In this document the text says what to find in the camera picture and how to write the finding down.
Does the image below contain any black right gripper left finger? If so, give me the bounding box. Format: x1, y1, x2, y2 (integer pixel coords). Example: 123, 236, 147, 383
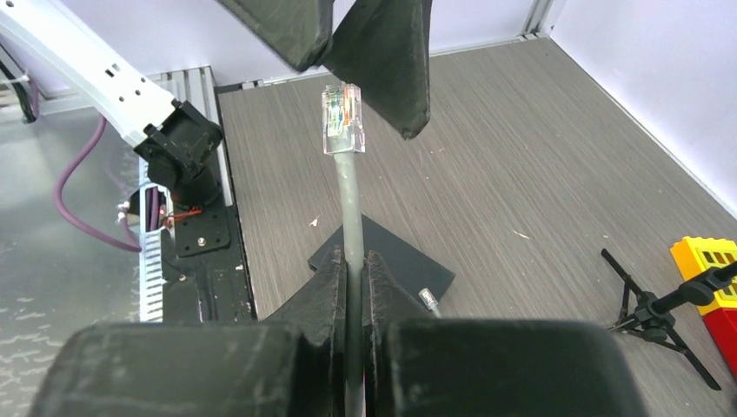
30, 247, 347, 416

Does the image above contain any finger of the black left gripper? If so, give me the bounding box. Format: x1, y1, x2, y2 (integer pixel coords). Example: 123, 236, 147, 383
323, 0, 433, 139
219, 0, 334, 73

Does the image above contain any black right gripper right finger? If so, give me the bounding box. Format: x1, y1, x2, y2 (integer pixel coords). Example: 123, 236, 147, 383
362, 251, 647, 416

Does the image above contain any grey ethernet cable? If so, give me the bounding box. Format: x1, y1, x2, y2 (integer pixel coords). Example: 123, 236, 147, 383
321, 83, 443, 417

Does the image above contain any black network switch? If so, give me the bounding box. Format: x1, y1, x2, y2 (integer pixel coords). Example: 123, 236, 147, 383
307, 214, 456, 312

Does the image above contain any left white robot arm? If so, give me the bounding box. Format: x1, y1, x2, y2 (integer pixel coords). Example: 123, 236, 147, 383
1, 1, 432, 208

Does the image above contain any black microphone tripod stand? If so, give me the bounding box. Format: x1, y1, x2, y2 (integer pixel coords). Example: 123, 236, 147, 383
601, 248, 736, 391

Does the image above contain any colourful toy block vehicle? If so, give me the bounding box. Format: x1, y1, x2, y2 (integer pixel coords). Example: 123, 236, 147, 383
669, 235, 737, 378

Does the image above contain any slotted cable duct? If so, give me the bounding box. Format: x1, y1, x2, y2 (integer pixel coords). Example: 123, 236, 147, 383
139, 66, 219, 322

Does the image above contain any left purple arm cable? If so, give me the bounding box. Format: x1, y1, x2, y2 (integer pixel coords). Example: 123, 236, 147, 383
23, 77, 168, 255

